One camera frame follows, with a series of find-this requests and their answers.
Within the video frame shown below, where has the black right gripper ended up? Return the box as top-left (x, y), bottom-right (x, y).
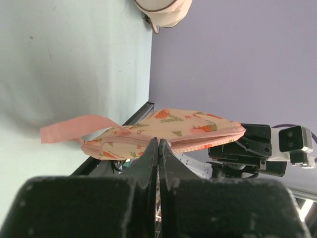
top-left (208, 123), bottom-right (287, 179)

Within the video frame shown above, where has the pink tulip mesh laundry bag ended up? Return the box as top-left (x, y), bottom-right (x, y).
top-left (40, 109), bottom-right (246, 161)

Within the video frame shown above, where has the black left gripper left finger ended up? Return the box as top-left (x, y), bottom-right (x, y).
top-left (0, 138), bottom-right (159, 238)

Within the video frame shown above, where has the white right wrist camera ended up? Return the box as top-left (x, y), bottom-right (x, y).
top-left (270, 124), bottom-right (317, 169)

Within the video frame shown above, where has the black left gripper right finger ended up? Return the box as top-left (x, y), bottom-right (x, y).
top-left (158, 140), bottom-right (310, 238)

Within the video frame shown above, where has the beige fabric storage bag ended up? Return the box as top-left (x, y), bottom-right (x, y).
top-left (134, 0), bottom-right (192, 34)

